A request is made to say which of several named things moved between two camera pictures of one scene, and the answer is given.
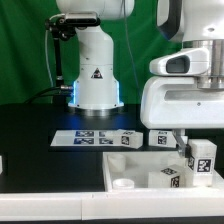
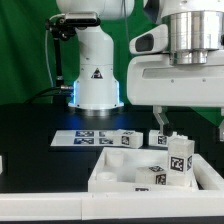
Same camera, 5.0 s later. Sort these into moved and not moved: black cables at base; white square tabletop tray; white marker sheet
Moved: white square tabletop tray
Not moved: white marker sheet; black cables at base
